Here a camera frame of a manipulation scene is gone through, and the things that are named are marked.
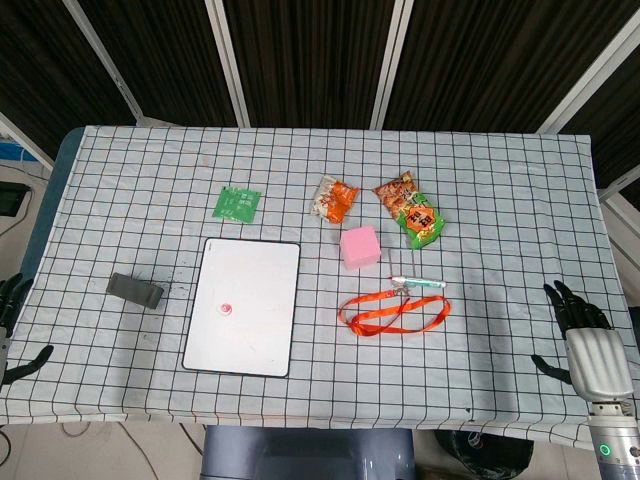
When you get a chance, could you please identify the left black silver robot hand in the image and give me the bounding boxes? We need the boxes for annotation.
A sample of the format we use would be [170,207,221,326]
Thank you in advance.
[0,272,54,389]

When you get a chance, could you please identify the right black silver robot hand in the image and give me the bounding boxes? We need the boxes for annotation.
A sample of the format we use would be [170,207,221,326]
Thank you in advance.
[530,279,634,403]

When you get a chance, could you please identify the grey and black eraser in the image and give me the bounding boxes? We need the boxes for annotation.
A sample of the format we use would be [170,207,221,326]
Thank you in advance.
[106,272,165,309]

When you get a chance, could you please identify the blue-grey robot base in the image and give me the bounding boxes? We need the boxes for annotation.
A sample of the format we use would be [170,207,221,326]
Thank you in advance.
[199,424,416,480]

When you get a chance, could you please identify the black box device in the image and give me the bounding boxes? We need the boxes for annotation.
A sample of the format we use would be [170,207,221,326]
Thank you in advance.
[0,181,32,219]

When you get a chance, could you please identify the white black checked tablecloth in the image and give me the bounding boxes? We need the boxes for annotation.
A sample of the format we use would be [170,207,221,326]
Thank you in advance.
[0,124,640,454]

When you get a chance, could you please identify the teal white marker pen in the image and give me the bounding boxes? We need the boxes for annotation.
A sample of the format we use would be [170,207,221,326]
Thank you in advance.
[389,275,447,291]

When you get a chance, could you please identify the white board with black rim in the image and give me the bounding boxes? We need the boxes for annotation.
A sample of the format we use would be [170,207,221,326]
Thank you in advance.
[181,236,302,378]

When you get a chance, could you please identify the green orange snack bag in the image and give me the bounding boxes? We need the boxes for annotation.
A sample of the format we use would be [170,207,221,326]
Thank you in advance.
[374,170,447,252]

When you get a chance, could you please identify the green flat sachet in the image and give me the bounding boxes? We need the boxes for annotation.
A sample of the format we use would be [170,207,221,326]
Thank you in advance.
[211,185,263,225]

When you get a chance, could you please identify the pink foam cube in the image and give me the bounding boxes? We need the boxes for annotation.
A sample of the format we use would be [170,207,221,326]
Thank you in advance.
[339,224,381,273]

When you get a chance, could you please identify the orange white snack packet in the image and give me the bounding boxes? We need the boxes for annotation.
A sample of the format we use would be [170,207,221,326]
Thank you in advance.
[310,174,361,225]

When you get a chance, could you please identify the dark partition screen white frames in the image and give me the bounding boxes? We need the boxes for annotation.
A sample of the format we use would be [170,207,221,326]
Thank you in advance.
[0,0,640,201]

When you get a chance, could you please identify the orange lanyard with metal clip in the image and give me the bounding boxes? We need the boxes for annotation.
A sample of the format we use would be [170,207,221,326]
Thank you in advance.
[338,284,452,338]

